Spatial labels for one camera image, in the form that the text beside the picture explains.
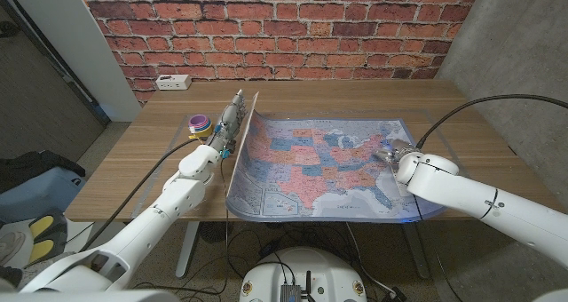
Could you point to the black antenna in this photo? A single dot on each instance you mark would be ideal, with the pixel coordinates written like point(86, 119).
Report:
point(308, 284)

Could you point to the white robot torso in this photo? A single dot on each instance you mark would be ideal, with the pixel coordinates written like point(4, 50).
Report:
point(328, 271)

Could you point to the white pillar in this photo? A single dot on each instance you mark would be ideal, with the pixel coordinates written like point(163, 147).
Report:
point(75, 40)

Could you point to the black yellow foot pedal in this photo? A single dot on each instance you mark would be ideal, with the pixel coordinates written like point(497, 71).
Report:
point(46, 235)

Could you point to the black cloth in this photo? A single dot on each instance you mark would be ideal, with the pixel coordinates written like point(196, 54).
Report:
point(31, 166)

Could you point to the table leg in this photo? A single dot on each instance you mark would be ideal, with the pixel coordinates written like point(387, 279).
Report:
point(416, 248)
point(187, 248)

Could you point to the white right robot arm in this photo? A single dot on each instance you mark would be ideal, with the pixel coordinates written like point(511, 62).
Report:
point(488, 200)

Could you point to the blue bag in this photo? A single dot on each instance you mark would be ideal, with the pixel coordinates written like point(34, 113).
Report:
point(35, 195)

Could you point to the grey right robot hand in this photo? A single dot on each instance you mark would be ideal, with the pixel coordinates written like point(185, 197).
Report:
point(397, 148)

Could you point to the United States paper map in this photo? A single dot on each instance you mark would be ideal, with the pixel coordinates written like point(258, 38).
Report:
point(310, 169)

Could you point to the grey electronics box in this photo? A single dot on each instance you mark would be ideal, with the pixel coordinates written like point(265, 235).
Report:
point(290, 293)

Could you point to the black round floor base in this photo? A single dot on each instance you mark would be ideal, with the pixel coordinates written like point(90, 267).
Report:
point(216, 232)

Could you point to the dark door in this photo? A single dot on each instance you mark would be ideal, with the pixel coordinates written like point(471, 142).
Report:
point(40, 93)

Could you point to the stacked colourful plastic cups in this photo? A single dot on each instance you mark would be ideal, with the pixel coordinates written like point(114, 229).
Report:
point(200, 125)

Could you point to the red brick printed backdrop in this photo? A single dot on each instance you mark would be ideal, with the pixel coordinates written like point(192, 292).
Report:
point(284, 31)

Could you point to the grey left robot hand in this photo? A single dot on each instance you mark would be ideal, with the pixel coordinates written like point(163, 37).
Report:
point(231, 120)

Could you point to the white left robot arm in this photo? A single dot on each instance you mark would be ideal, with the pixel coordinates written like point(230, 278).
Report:
point(151, 217)

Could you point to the white power strip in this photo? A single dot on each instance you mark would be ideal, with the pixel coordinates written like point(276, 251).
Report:
point(173, 82)

